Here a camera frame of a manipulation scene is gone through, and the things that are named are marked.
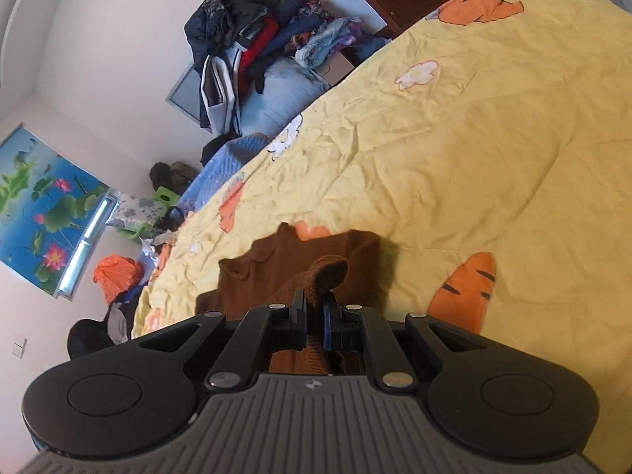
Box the pile of mixed clothes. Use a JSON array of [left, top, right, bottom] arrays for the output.
[[184, 0, 396, 136]]

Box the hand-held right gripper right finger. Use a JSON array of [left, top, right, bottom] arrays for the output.
[[321, 296, 495, 392]]

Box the blue quilted pad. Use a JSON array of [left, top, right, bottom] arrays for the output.
[[178, 133, 275, 213]]

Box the orange plastic bag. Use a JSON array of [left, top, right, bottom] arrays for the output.
[[94, 255, 145, 304]]

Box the cardboard box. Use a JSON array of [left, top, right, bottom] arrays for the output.
[[316, 52, 359, 90]]

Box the black bulky garment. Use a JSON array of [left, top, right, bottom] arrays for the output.
[[68, 318, 130, 362]]

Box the grey garment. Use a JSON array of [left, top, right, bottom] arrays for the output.
[[106, 303, 135, 345]]

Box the black dark cloth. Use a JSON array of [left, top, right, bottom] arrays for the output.
[[201, 133, 239, 167]]

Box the green plastic stool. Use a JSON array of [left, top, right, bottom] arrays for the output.
[[121, 186, 179, 243]]

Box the lotus print wall poster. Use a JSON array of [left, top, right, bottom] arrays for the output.
[[0, 126, 110, 297]]

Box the light blue padded bundle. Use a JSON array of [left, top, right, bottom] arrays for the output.
[[237, 56, 329, 139]]

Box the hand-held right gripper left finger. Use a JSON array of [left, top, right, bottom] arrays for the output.
[[126, 287, 308, 392]]

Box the grey framed board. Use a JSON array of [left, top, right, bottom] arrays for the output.
[[165, 62, 208, 126]]

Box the yellow carrot print blanket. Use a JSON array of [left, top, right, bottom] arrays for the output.
[[131, 0, 632, 460]]

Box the floral grey pillow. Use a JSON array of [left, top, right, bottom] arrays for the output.
[[106, 192, 171, 230]]

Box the brown plush bag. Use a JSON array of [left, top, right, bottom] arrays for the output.
[[149, 160, 201, 198]]

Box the brown knit sweater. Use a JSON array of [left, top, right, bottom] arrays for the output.
[[196, 222, 383, 376]]

